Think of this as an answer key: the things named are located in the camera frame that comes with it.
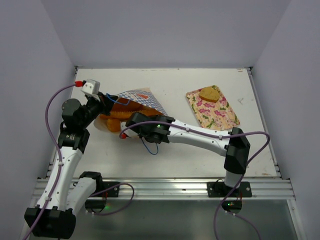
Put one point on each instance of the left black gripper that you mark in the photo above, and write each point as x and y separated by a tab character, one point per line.
106	103

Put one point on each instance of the long ridged orange bread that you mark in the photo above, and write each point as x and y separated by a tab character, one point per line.
117	115

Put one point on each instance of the checkered paper bag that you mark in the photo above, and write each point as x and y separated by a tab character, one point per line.
150	106

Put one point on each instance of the herb bread slice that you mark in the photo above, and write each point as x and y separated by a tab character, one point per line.
209	94

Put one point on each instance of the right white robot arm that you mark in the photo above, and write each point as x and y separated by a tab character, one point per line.
232	145

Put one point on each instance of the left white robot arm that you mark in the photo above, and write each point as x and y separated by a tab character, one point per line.
54	215

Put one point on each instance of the small orange bread roll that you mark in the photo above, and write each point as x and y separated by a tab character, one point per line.
113	125

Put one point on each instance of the floral tray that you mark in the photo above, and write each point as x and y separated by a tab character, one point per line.
217	115

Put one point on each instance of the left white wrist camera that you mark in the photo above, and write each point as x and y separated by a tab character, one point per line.
91	88

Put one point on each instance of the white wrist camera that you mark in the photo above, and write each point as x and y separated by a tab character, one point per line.
91	88
127	133

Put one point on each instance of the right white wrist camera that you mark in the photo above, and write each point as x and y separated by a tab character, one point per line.
127	133

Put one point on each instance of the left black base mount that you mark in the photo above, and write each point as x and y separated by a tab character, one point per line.
97	206

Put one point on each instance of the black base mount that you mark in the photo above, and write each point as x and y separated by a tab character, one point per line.
218	189
97	206

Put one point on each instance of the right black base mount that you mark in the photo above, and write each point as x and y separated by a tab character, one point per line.
218	189

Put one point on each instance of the aluminium rail frame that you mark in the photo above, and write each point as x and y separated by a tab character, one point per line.
196	188

